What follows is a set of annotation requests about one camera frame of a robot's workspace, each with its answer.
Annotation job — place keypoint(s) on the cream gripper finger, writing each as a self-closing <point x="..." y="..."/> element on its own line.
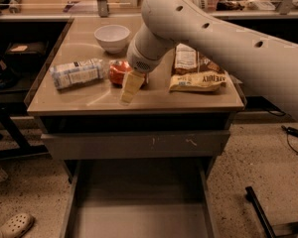
<point x="131" y="84"/>

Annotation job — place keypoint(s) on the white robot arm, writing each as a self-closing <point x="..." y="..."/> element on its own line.
<point x="267" y="64"/>

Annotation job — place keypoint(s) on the grey drawer cabinet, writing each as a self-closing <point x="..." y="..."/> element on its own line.
<point x="95" y="108"/>

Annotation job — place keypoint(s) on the closed grey top drawer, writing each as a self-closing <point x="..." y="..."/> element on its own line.
<point x="136" y="145"/>

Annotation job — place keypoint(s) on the open grey middle drawer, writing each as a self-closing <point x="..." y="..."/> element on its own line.
<point x="139" y="198"/>

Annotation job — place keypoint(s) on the white ceramic bowl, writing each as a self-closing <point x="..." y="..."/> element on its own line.
<point x="112" y="38"/>

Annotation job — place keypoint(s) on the brown chip bag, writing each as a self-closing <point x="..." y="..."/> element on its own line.
<point x="188" y="60"/>

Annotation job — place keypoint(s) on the clear plastic water bottle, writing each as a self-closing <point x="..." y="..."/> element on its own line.
<point x="77" y="72"/>

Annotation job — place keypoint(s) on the yellow chip bag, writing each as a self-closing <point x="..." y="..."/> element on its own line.
<point x="201" y="81"/>

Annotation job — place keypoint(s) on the black floor stand bar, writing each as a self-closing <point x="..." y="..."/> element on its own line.
<point x="285" y="230"/>

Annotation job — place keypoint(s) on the white croc shoe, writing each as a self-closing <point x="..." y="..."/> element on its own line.
<point x="17" y="226"/>

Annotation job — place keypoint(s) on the black table leg frame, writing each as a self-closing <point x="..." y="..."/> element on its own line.
<point x="24" y="148"/>

